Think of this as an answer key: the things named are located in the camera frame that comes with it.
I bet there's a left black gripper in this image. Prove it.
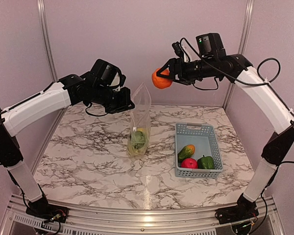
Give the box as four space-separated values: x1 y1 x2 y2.
91 84 134 114

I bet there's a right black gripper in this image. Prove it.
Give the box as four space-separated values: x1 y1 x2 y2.
156 57 218 85

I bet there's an orange toy orange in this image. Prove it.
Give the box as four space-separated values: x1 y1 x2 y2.
151 68 173 89

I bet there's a yellow toy lemon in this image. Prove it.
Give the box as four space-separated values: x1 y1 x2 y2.
137 128 147 134

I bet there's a green toy cabbage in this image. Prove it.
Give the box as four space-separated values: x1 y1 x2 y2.
130 130 147 149

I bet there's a clear zip top bag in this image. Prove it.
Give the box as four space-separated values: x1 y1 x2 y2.
127 83 151 148

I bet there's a grey plastic basket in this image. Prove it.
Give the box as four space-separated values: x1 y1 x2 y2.
175 123 223 179

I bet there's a yellow toy banana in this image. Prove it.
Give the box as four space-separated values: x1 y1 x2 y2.
127 145 147 156

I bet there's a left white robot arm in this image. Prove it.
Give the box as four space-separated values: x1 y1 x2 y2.
0 74 135 218

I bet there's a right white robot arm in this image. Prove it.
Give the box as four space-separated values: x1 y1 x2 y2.
152 54 294 224

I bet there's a green orange toy cucumber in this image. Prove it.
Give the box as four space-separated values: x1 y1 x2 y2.
177 144 196 163

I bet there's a red toy apple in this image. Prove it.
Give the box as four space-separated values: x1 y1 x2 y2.
181 158 198 169

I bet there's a green toy bell pepper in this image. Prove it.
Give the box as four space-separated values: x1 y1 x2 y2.
197 155 215 169

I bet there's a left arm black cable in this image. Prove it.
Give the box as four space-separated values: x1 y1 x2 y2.
85 102 108 117

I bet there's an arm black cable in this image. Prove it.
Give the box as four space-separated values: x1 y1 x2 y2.
235 57 281 86
85 102 108 117

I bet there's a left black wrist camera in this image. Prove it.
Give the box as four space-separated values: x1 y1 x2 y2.
85 59 126 90

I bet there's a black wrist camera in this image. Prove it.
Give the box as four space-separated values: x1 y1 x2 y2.
171 33 226 62
85 59 126 90

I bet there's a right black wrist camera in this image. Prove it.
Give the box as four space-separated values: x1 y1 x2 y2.
171 33 226 62

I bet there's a right aluminium frame post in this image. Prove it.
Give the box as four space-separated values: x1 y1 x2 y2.
223 0 255 111

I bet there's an aluminium frame post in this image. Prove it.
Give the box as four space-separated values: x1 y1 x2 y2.
36 0 64 108
223 0 255 111

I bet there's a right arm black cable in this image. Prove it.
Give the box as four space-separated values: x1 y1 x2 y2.
235 57 281 86

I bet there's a left aluminium frame post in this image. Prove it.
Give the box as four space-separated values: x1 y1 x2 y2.
36 0 64 108

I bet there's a front aluminium rail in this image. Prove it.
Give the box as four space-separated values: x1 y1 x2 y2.
0 194 285 235

